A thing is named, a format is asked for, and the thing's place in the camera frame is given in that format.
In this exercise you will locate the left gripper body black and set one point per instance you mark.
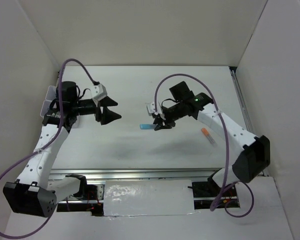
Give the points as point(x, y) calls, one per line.
point(98, 113)

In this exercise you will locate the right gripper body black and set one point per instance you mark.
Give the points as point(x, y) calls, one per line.
point(170, 115)

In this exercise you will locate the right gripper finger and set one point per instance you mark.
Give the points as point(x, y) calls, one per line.
point(162, 127)
point(158, 118)

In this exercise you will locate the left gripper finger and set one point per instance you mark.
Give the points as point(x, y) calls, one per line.
point(108, 116)
point(108, 102)

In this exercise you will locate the blue glue stick tan cap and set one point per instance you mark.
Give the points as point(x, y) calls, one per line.
point(147, 126)

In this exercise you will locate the orange cap clear tube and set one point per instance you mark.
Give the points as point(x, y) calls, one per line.
point(208, 136)

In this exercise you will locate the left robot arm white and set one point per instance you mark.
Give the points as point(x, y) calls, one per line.
point(31, 193)

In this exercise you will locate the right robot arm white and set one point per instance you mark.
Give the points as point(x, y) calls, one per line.
point(252, 152)

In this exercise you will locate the near translucent organizer box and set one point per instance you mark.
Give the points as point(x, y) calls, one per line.
point(50, 112)

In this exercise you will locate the white foil sheet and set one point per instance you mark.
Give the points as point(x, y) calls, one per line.
point(148, 198)

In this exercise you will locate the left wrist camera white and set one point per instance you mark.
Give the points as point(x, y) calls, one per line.
point(98, 92)

